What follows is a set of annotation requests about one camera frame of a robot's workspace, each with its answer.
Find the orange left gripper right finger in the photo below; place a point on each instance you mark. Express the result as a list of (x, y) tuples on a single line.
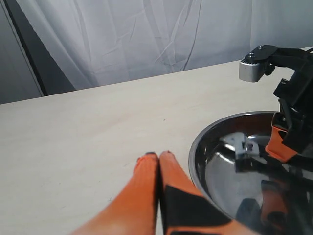
[(185, 210)]

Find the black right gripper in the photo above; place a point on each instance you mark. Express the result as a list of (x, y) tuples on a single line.
[(292, 128)]

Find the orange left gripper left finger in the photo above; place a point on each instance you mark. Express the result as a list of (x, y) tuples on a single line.
[(134, 210)]

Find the round stainless steel tray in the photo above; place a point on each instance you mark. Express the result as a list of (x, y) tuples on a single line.
[(229, 165)]

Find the white backdrop curtain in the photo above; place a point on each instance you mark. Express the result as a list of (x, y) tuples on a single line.
[(101, 42)]

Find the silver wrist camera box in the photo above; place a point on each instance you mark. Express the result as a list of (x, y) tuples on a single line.
[(257, 63)]

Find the dark vertical wall post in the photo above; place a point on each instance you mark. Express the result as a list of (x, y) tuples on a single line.
[(49, 76)]

